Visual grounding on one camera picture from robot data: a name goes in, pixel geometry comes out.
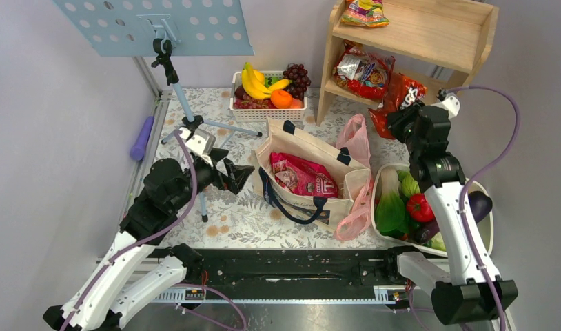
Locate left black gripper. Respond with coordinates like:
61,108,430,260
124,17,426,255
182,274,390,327
171,148,255,211

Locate orange red chips bag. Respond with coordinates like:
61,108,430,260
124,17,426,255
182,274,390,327
369,73,428,140

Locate pink plastic grocery bag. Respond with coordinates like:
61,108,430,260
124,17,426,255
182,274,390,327
334,114,374,241

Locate beige canvas tote bag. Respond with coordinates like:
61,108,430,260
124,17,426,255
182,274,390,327
252,118,365,232

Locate pink snack packet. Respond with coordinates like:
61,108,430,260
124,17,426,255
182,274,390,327
269,152,339,199

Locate yellow banana bunch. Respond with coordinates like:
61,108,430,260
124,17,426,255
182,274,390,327
241,63,272,100

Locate orange fruit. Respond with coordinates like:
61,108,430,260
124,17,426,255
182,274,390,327
270,90,293,109

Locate single yellow banana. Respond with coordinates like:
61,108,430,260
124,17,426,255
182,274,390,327
267,79,292,92

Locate dark red grapes bunch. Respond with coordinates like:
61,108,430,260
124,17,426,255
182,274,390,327
283,63,311,101

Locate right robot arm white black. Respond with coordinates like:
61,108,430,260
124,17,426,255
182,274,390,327
383,101,518,330

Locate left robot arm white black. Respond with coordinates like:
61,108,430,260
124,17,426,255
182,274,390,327
43,148,255,330

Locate green cabbage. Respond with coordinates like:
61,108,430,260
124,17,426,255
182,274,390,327
401,174,421,198

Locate white perforated fruit basket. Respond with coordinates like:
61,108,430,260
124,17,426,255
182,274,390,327
229,72,308,122

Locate red snack bag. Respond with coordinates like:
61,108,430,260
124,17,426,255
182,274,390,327
331,40,395,102

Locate red grapes in basket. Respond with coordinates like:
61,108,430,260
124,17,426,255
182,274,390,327
232,94,273,110

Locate white vegetable bin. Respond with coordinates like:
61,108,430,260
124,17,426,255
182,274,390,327
371,163,494,258

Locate wooden two-tier shelf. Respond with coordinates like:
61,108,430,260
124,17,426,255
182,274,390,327
316,1,499,126

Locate slim purple eggplant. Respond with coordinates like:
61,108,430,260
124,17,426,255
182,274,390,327
413,219,440,244

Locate pink peach fruit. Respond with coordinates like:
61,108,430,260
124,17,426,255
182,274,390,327
290,99,304,109

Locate colourful snack bag top shelf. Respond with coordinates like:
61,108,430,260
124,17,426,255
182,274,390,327
340,0,390,28

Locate light blue music stand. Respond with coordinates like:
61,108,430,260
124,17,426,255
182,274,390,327
52,0,263,224

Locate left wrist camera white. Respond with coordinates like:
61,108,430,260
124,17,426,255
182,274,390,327
175,127,216,166

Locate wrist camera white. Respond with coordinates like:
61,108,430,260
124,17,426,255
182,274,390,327
434,89,460,119
175,127,216,166

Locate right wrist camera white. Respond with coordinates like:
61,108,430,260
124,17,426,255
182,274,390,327
434,89,460,119

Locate purple handle tool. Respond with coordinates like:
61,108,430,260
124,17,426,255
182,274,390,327
130,116,154,161

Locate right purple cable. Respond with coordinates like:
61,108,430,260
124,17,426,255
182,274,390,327
406,85,522,331

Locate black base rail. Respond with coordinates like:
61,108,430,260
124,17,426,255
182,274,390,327
183,248,409,303

